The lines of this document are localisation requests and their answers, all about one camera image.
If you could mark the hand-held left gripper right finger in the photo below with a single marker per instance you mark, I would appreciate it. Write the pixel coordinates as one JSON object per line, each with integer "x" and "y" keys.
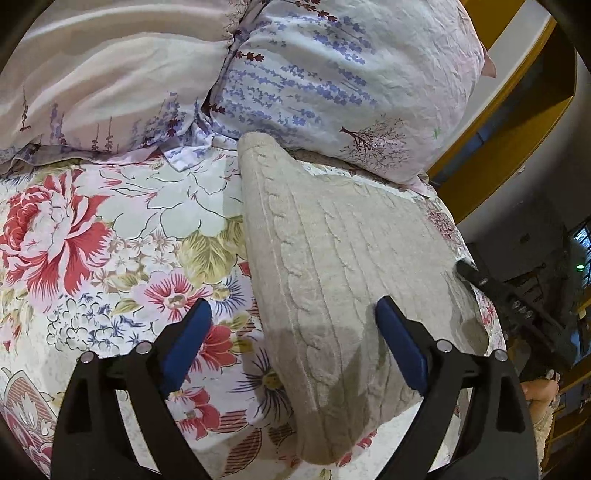
{"x": 401, "y": 341}

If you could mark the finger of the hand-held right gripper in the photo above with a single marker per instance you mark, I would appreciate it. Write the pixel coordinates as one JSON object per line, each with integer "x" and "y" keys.
{"x": 503, "y": 295}

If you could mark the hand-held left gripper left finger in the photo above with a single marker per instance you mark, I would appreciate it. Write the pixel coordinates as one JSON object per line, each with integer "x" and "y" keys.
{"x": 189, "y": 341}

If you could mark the person's right forearm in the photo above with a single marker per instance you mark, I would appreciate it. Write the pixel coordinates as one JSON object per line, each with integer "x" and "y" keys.
{"x": 542, "y": 438}

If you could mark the person's right hand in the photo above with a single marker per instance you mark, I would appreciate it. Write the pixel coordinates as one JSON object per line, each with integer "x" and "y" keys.
{"x": 538, "y": 392}

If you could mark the lit window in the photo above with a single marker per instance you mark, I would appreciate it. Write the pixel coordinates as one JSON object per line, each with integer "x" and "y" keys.
{"x": 582, "y": 240}

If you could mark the floral bed sheet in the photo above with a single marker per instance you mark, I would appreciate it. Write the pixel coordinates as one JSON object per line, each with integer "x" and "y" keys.
{"x": 115, "y": 240}

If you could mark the white lavender print pillow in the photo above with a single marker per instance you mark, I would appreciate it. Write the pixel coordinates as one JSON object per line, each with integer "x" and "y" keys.
{"x": 351, "y": 83}

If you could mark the pink floral pillow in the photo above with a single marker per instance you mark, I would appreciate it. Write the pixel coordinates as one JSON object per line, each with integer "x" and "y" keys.
{"x": 115, "y": 69}

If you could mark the yellow wooden frame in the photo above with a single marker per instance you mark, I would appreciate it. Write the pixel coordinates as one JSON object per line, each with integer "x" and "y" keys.
{"x": 517, "y": 161}

